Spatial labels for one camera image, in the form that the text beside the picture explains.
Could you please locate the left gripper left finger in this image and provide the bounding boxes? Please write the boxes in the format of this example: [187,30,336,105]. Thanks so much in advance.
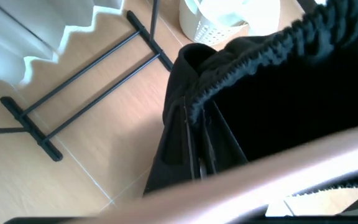
[143,95,199,195]

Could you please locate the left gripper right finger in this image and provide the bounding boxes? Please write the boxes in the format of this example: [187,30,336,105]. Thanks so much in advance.
[201,100,249,179]

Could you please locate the pink clothes hanger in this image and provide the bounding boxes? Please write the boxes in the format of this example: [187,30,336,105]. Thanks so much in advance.
[57,120,358,224]

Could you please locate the black shorts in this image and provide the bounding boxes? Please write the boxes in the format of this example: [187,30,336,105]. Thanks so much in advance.
[161,0,358,197]

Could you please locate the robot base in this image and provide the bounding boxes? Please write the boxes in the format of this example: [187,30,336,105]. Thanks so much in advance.
[264,185,358,218]

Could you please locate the white laundry basket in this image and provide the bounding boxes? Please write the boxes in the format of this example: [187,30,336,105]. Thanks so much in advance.
[178,0,281,47]

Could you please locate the black clothes rack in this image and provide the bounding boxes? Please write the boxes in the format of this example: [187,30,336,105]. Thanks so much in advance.
[0,0,174,162]

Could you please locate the beige curtain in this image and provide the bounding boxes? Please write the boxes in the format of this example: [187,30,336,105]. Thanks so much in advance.
[0,0,126,103]

